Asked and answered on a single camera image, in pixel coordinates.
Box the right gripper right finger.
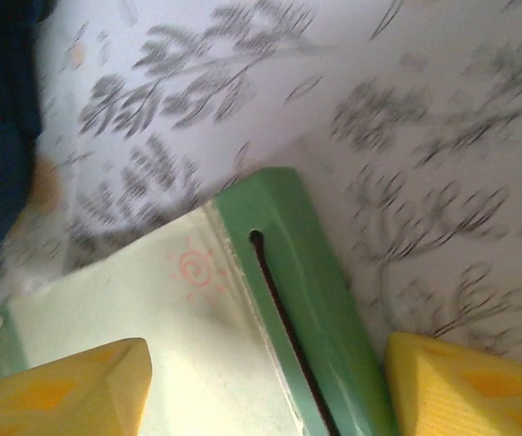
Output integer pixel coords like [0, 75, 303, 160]
[385, 331, 522, 436]

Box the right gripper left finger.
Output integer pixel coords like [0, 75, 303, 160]
[0, 338, 153, 436]

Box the green card box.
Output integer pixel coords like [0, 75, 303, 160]
[0, 166, 400, 436]

